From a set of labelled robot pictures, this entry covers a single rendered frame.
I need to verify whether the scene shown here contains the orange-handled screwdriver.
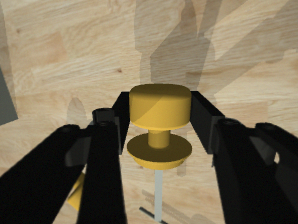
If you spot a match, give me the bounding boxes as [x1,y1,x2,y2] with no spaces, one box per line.
[148,212,168,224]

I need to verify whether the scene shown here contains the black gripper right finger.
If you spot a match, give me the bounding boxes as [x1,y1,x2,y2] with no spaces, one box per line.
[190,91,298,224]

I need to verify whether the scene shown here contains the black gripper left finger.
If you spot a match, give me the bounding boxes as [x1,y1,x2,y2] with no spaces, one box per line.
[0,92,130,224]

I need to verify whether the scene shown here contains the yellow door knob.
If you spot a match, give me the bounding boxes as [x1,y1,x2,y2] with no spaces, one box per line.
[127,84,192,221]

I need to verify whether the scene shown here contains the brass door knob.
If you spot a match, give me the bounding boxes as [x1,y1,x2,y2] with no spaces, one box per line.
[67,172,85,210]

